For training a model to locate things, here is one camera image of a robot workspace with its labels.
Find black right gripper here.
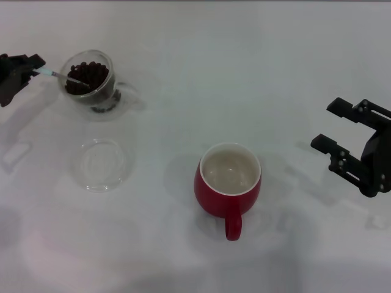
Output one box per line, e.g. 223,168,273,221
310,97,391,198

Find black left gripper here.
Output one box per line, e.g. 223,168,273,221
0,53,46,107

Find metal spoon light blue handle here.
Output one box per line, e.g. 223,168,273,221
32,68,91,90

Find clear double-wall glass mug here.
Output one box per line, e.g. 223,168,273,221
59,49,143,123

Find red mug white inside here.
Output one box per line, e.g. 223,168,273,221
193,142,263,242

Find dark coffee beans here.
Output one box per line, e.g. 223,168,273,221
65,60,110,96

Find clear glass saucer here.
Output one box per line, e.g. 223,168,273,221
72,138,136,194

